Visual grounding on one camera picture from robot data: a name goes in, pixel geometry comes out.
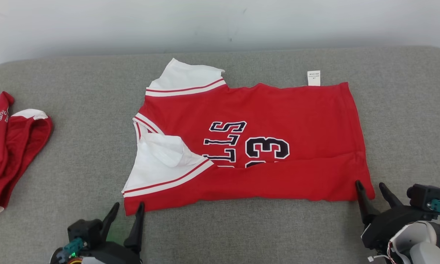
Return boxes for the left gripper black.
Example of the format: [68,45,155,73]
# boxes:
[50,202,145,264]

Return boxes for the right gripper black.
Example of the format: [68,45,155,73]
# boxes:
[355,180,437,254]

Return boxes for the red basketball jersey number 23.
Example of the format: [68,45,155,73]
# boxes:
[121,58,375,216]

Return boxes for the red shorts with white stripe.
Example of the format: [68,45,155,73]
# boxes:
[0,92,53,214]

